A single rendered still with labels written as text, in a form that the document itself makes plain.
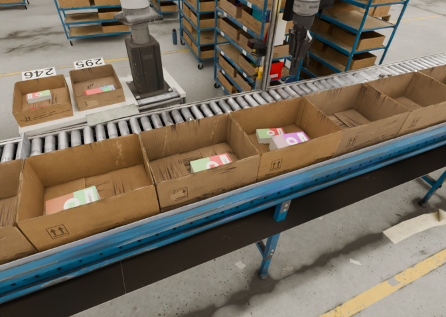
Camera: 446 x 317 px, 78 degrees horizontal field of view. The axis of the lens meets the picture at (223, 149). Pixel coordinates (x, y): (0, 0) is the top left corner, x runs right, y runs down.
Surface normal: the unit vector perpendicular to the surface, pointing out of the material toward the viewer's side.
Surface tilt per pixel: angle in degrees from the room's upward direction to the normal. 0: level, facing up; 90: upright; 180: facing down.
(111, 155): 89
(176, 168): 3
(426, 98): 89
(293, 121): 89
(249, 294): 0
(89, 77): 88
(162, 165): 2
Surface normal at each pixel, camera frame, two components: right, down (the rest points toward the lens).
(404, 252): 0.03, -0.74
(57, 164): 0.40, 0.61
